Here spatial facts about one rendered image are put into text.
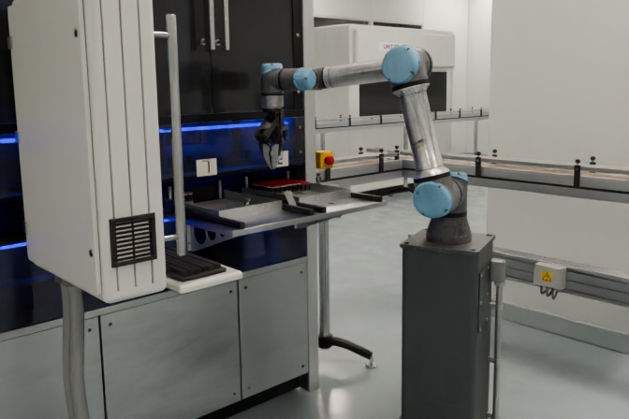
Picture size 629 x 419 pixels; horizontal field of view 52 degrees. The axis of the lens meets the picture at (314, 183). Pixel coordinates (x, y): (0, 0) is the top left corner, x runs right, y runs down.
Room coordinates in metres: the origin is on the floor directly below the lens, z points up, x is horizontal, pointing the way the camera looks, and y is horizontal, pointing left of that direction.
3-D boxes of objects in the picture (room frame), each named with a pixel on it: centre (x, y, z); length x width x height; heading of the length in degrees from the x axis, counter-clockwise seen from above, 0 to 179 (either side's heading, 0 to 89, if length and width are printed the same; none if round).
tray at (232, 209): (2.23, 0.32, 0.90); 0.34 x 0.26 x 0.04; 43
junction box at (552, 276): (2.63, -0.98, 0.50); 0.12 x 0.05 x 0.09; 43
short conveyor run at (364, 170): (3.02, -0.15, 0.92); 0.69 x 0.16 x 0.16; 133
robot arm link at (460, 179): (2.11, -0.44, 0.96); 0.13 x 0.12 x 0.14; 152
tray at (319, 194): (2.46, 0.07, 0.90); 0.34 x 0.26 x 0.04; 43
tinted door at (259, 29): (2.48, 0.20, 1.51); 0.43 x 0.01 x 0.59; 133
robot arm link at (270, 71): (2.27, 0.14, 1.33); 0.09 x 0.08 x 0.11; 62
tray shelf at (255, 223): (2.30, 0.15, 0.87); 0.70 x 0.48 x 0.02; 133
